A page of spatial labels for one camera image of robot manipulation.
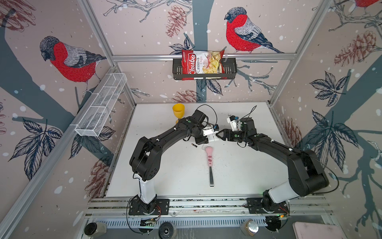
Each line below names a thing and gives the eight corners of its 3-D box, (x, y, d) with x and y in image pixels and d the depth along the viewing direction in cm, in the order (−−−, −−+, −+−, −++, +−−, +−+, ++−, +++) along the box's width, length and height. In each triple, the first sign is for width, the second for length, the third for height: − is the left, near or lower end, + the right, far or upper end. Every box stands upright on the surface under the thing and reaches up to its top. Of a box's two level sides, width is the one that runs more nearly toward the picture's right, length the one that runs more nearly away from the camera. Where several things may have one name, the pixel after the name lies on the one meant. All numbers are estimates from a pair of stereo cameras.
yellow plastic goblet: (175, 126, 110) (172, 111, 97) (175, 118, 115) (173, 103, 102) (185, 125, 110) (184, 111, 97) (186, 118, 115) (184, 103, 102)
